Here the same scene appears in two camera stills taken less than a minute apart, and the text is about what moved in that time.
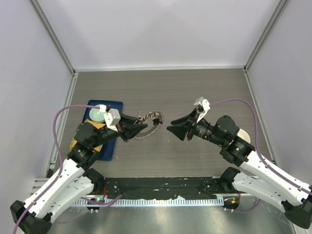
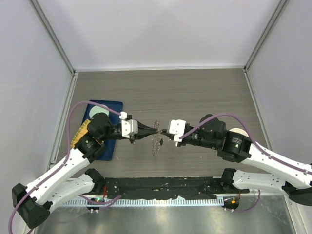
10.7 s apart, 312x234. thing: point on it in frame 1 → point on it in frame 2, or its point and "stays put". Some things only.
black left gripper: [126, 128] → [143, 130]
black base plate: [148, 188] stays put
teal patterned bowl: [97, 114] stays put
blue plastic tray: [107, 149] stays put
